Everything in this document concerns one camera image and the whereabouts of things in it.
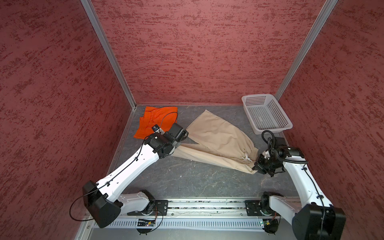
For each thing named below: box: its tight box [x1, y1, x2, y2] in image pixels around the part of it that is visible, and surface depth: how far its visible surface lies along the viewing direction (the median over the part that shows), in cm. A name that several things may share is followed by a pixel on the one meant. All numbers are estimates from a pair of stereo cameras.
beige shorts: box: [171, 109, 259, 174], surface depth 99 cm
